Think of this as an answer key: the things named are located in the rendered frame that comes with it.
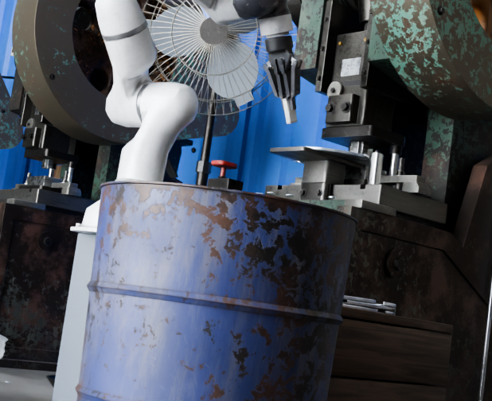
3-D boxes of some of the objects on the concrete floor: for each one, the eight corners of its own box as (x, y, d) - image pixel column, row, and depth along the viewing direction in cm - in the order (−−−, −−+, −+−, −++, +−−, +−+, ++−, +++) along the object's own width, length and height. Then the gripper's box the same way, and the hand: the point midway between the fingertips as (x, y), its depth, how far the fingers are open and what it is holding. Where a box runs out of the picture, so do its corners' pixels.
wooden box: (313, 497, 180) (337, 305, 184) (173, 456, 207) (197, 289, 211) (435, 491, 208) (454, 325, 213) (298, 456, 235) (318, 309, 239)
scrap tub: (164, 548, 127) (216, 178, 133) (1, 478, 158) (49, 181, 164) (375, 534, 155) (411, 229, 161) (201, 477, 186) (237, 223, 192)
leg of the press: (333, 461, 238) (378, 93, 248) (298, 452, 246) (344, 96, 257) (538, 463, 299) (568, 168, 309) (505, 456, 307) (535, 169, 318)
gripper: (251, 40, 272) (265, 126, 276) (286, 35, 262) (300, 124, 267) (270, 36, 277) (283, 121, 281) (304, 31, 267) (318, 118, 272)
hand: (290, 110), depth 273 cm, fingers closed
